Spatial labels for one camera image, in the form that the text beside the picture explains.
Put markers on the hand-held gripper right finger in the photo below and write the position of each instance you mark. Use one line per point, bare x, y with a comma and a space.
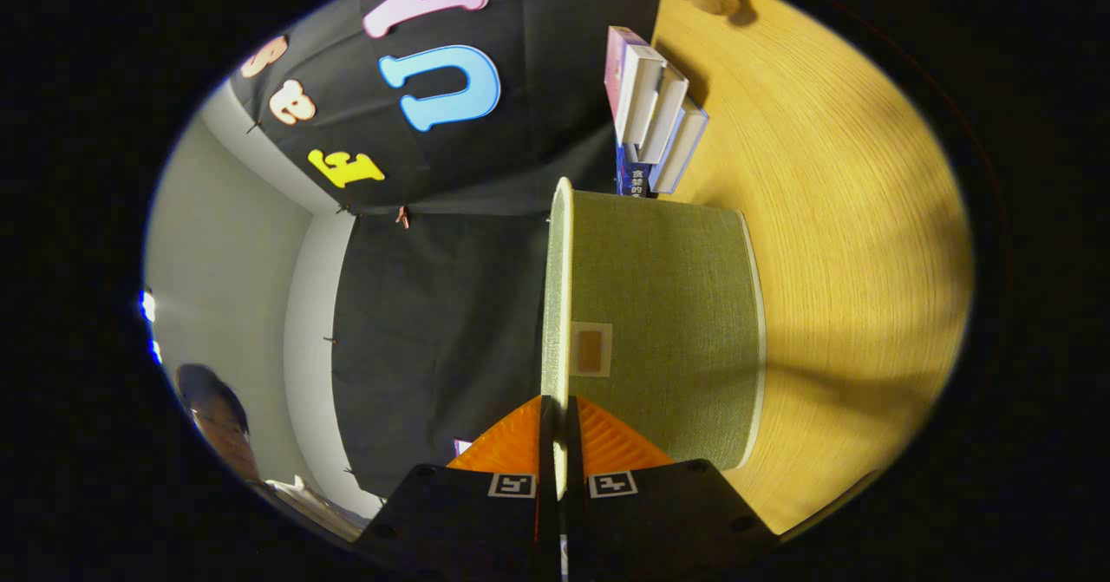
573, 487

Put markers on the white clothes peg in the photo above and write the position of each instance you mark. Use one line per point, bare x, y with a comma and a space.
461, 447

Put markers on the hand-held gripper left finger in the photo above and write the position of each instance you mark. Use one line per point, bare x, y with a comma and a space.
546, 478

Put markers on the blue spine book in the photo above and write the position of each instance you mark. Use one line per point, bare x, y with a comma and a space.
681, 144
663, 118

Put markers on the green fabric storage box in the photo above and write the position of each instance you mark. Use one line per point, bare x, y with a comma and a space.
668, 304

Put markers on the pink clothes peg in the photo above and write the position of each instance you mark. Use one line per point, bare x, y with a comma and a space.
402, 216

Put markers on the person's head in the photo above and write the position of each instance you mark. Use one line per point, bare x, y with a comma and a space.
217, 417

